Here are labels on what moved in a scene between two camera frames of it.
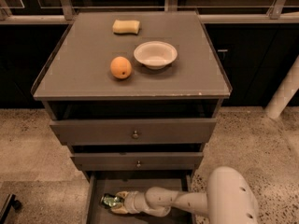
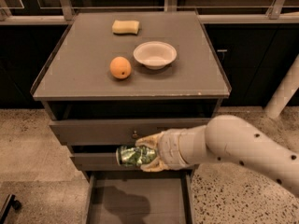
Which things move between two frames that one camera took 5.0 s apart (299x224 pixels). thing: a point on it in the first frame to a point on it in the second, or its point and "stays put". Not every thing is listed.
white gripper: x=132 y=202 to x=169 y=148
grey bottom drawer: x=113 y=182 stays put
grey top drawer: x=135 y=132 stays put
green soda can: x=110 y=201 to x=135 y=156
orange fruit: x=121 y=67 stays put
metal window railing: x=171 y=5 stays put
